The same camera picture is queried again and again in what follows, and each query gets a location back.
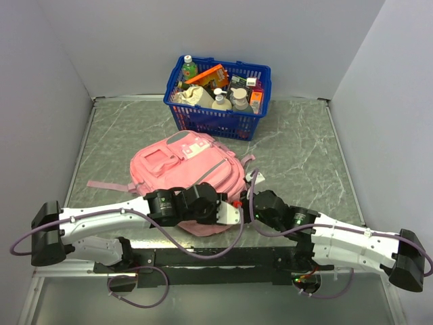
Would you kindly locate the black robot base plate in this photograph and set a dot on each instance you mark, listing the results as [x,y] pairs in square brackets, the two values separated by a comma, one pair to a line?
[216,267]

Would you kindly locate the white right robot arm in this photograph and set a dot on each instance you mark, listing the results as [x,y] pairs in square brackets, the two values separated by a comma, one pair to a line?
[324,241]

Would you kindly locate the green drink bottle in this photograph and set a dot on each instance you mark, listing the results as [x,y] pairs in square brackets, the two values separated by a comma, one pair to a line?
[189,68]

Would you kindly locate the cream pump lotion bottle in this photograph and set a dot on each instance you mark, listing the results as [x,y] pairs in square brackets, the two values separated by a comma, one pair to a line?
[220,100]

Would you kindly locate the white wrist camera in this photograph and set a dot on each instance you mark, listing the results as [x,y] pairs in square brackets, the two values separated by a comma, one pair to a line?
[227,214]
[258,176]

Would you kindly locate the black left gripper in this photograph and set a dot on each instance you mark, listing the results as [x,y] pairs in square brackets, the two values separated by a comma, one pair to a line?
[212,219]

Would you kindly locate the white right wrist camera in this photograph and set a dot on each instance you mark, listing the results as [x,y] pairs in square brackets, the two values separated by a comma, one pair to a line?
[258,176]

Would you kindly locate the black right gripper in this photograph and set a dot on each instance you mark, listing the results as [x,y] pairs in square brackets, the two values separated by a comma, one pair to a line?
[245,202]

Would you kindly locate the orange white small carton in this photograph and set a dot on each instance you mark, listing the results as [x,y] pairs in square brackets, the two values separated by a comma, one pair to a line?
[256,100]

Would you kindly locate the dark green packet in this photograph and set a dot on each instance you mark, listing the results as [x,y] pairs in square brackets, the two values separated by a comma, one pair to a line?
[237,82]

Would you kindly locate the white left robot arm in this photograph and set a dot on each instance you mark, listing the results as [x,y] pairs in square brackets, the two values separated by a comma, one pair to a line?
[58,232]

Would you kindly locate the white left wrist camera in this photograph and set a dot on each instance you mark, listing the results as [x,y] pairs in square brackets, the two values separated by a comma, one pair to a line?
[227,214]

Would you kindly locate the orange cardboard box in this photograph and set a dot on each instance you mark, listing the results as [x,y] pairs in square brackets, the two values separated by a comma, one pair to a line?
[215,77]

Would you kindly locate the blue plastic shopping basket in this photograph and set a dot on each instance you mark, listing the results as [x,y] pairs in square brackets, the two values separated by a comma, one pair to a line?
[229,124]

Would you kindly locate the grey bottle beige cap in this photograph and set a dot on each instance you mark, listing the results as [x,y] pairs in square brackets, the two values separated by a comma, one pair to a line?
[241,104]

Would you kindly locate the pink student backpack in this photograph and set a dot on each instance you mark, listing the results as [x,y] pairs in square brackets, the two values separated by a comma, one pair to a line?
[184,159]

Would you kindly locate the aluminium frame rail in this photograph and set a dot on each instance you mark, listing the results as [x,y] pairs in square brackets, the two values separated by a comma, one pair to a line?
[370,261]

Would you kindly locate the beige crumpled paper bag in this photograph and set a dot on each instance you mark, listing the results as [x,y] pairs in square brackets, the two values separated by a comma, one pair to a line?
[194,96]

